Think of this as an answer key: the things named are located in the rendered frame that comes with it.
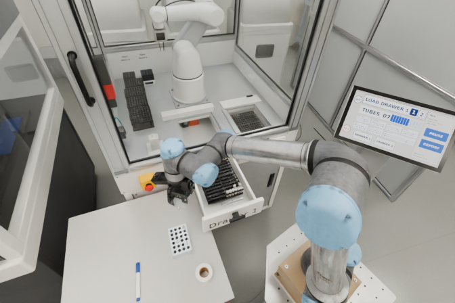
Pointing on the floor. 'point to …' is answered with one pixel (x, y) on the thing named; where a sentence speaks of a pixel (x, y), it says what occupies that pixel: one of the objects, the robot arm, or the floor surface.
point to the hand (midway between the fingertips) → (176, 202)
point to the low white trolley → (141, 255)
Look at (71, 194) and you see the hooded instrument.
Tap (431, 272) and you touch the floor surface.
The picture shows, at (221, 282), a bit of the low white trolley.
